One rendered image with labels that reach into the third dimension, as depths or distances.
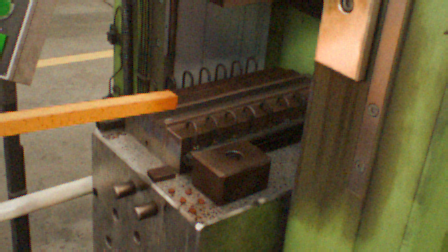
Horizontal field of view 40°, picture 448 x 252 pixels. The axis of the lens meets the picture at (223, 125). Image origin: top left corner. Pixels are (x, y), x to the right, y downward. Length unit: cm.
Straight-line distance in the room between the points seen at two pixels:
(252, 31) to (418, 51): 67
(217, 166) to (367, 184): 25
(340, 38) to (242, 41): 57
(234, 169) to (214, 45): 45
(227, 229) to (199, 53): 48
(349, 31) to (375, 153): 19
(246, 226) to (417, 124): 37
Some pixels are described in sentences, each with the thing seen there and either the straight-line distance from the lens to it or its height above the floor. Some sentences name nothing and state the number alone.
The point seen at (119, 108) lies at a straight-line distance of 95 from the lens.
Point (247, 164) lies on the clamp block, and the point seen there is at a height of 98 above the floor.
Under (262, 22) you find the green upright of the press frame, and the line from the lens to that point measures 150.
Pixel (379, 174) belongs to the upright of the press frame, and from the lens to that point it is 98.
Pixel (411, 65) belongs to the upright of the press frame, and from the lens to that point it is 90.
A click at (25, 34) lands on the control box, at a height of 105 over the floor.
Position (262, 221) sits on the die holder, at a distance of 113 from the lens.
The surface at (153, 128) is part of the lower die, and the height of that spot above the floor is 97.
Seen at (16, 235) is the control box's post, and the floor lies 38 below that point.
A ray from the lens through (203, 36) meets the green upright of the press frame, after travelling 140.
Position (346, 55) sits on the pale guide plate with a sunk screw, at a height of 122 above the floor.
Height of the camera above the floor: 154
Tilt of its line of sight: 28 degrees down
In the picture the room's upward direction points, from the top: 6 degrees clockwise
